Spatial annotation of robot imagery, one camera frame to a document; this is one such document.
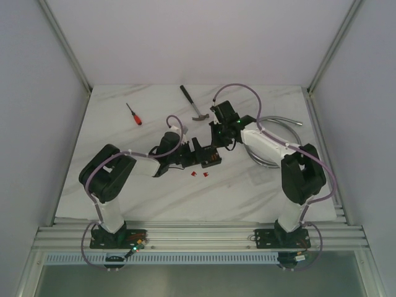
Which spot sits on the aluminium frame post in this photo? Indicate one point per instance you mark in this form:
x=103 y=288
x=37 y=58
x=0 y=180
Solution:
x=70 y=55
x=335 y=44

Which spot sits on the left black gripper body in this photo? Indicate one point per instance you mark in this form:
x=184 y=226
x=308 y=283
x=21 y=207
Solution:
x=190 y=151

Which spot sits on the right aluminium frame post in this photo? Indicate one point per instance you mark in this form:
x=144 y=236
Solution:
x=335 y=44

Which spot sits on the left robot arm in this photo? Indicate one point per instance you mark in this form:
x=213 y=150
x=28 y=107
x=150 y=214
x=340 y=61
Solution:
x=106 y=174

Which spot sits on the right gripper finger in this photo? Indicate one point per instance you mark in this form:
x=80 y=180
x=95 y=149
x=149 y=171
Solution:
x=230 y=144
x=216 y=135

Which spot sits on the black handled claw hammer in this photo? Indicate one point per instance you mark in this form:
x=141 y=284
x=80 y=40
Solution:
x=200 y=116

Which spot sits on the aluminium mounting rail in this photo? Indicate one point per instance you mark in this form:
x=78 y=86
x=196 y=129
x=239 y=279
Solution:
x=65 y=235

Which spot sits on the left aluminium frame post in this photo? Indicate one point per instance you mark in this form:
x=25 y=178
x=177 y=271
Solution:
x=70 y=55

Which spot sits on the slotted grey cable duct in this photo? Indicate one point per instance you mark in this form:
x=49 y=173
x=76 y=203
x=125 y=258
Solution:
x=170 y=258

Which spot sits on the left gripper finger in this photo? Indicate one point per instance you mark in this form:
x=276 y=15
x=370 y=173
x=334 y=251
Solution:
x=185 y=150
x=198 y=150

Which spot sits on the black fuse box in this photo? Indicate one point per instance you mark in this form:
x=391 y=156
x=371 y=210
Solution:
x=208 y=156

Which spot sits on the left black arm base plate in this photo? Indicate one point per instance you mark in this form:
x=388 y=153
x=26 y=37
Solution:
x=124 y=238

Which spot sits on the red handled screwdriver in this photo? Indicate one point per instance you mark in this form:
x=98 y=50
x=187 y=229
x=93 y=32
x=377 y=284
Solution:
x=134 y=115

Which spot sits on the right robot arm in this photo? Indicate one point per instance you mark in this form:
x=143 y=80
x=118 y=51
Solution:
x=301 y=176

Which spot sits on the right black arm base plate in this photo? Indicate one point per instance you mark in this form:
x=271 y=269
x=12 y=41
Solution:
x=280 y=239

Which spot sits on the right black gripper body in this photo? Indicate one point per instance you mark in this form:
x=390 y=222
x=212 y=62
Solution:
x=226 y=141

